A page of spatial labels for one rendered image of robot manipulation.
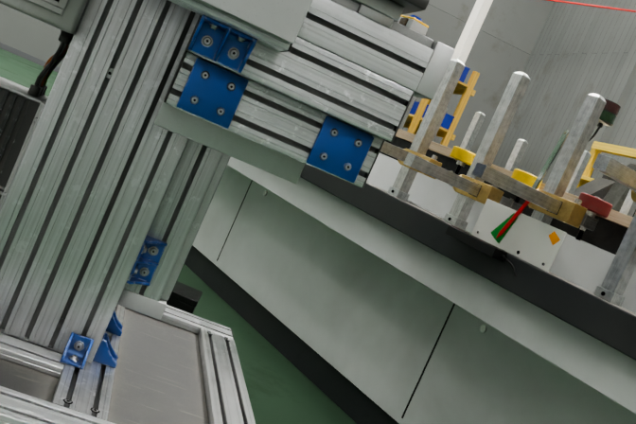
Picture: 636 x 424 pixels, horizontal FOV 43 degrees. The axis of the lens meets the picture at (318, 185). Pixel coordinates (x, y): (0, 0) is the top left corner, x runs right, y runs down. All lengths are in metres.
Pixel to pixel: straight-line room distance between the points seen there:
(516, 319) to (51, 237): 1.08
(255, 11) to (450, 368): 1.44
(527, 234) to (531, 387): 0.42
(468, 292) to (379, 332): 0.55
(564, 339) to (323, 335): 1.08
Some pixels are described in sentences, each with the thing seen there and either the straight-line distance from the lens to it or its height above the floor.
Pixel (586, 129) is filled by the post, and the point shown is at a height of 1.04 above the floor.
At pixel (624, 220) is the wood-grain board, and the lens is 2.10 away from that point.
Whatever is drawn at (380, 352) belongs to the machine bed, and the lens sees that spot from 2.54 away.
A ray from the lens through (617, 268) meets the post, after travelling 1.85.
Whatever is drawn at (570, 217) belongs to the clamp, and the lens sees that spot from 1.93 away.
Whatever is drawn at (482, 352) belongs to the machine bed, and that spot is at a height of 0.41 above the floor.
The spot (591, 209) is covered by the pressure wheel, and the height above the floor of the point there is 0.88.
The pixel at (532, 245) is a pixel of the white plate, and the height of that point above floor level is 0.74.
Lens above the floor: 0.78
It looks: 3 degrees down
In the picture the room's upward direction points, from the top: 24 degrees clockwise
